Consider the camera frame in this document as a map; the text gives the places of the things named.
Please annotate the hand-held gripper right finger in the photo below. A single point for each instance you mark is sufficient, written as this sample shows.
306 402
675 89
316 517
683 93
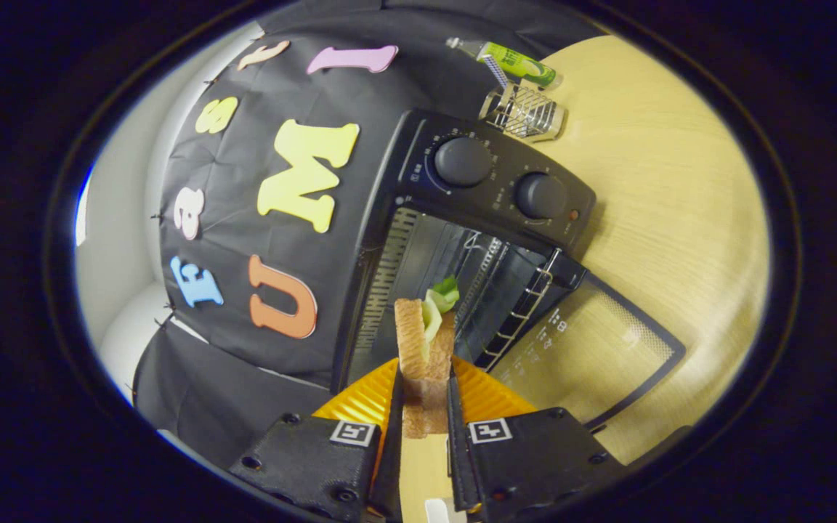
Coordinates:
527 457

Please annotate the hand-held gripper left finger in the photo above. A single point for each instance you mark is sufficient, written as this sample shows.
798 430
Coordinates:
317 457

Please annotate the toast sandwich with lettuce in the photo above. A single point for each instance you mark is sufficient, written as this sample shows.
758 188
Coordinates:
415 349

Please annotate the striped straw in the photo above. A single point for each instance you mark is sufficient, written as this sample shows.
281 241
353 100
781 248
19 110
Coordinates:
495 71

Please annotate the black toaster oven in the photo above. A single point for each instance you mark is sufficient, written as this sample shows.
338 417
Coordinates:
491 181

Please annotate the green label drink bottle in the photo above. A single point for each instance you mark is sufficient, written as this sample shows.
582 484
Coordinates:
516 64

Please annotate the black backdrop cloth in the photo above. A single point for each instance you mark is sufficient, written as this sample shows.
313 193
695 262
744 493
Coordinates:
244 167

